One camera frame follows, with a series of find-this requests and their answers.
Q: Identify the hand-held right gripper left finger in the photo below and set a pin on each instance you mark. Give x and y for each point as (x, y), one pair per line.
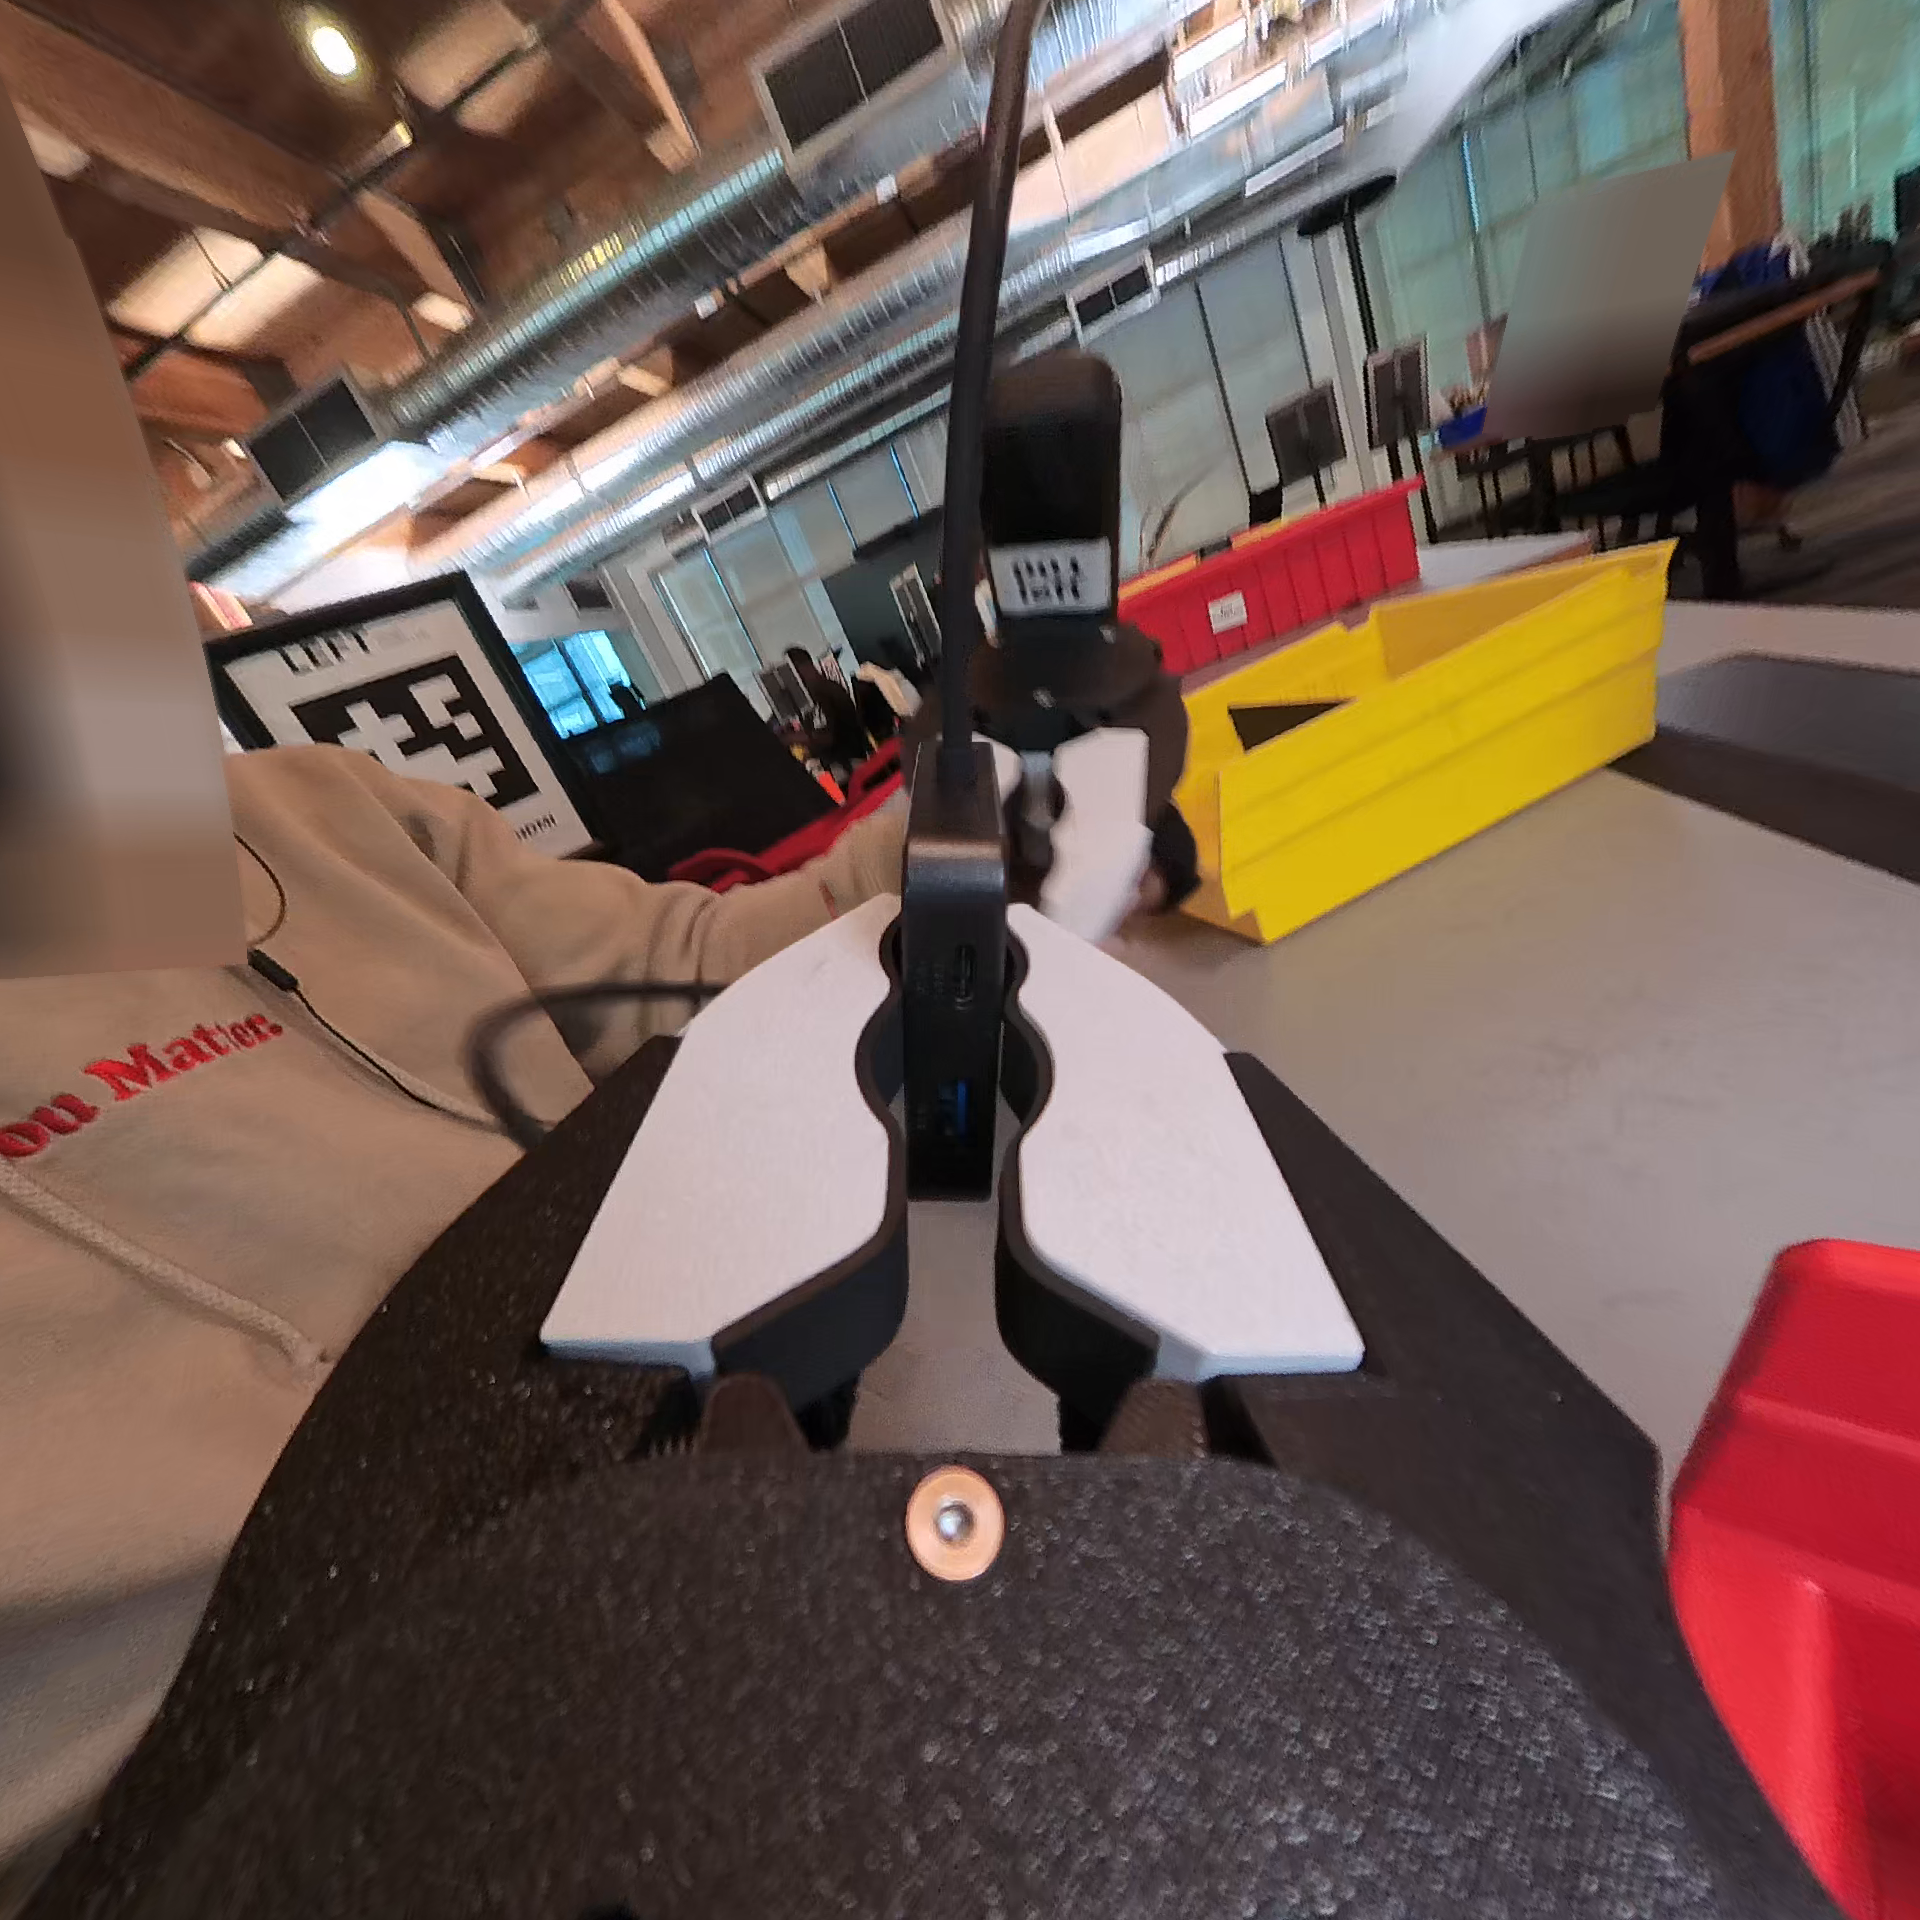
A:
(721, 1187)

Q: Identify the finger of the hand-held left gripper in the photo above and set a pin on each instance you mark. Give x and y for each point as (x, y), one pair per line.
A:
(1103, 824)

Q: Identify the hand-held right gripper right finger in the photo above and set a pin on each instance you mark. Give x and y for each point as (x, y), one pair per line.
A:
(1169, 1200)

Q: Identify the black adapter hub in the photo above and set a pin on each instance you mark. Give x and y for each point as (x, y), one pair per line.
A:
(953, 991)

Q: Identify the yellow plastic bin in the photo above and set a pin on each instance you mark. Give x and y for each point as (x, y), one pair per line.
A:
(1424, 841)

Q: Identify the red plastic bin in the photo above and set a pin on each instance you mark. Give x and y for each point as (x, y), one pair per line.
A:
(1802, 1577)

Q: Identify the black divider panel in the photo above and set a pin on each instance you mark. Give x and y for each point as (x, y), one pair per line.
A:
(1276, 723)

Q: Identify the black sign on stand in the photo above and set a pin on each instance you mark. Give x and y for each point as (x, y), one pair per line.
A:
(1303, 432)
(1398, 392)

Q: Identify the red ribbed bin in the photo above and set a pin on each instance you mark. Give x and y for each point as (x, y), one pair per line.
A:
(1303, 580)

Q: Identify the red plastic basket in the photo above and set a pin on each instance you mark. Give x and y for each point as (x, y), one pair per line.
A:
(736, 868)

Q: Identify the black floor lamp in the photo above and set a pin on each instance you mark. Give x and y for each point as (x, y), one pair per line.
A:
(1347, 204)

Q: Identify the black-framed marker sign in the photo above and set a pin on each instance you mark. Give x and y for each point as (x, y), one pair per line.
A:
(419, 719)

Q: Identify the person's beige hoodie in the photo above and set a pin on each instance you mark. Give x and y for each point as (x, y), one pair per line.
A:
(152, 1351)

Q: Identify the blue striped jacket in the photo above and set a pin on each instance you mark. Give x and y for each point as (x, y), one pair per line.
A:
(1772, 376)

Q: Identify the wooden column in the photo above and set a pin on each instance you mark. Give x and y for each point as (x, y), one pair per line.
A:
(1724, 77)

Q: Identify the round ceiling light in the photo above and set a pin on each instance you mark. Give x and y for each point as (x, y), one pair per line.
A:
(334, 47)

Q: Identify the silver ventilation duct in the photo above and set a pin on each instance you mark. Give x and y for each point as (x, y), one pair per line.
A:
(643, 287)

